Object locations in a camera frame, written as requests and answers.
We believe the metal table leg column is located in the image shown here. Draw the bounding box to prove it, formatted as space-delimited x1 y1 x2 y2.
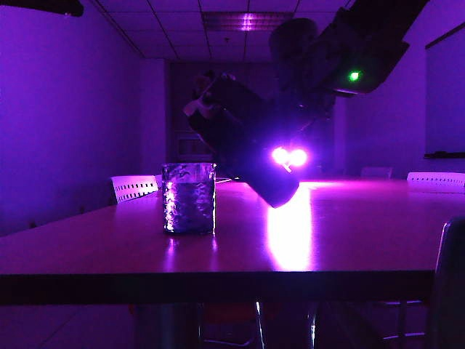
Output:
132 303 203 349

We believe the recessed wall panel box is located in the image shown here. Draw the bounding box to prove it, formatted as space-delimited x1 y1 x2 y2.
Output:
174 130 210 164

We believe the ceiling light panel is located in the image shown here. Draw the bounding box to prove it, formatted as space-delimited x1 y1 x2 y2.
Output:
201 12 294 33

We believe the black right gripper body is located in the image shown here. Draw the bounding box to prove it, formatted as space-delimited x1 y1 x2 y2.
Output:
270 60 335 146

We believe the metal frame chair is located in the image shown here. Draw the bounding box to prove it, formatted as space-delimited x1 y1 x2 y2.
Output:
365 300 428 342

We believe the dark glossy chair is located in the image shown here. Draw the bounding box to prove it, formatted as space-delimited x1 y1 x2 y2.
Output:
423 217 465 349

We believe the grey chair backrest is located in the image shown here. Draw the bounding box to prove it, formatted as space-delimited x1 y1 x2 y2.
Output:
361 167 393 179

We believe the red chair with chrome legs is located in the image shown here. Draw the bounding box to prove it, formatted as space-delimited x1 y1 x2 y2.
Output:
198 302 281 348

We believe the black thermos cup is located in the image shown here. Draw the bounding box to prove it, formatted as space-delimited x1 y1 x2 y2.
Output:
183 71 301 209

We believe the textured glass cup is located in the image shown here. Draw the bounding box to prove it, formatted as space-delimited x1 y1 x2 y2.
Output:
161 162 218 236

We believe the white perforated plastic chair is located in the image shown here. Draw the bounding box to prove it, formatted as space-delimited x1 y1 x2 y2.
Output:
406 172 465 188
110 174 161 204

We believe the bright desk lamp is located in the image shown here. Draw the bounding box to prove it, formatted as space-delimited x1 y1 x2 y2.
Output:
270 145 310 169

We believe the wall whiteboard with dark frame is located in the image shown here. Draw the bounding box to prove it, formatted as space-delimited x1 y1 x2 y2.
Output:
424 28 465 159

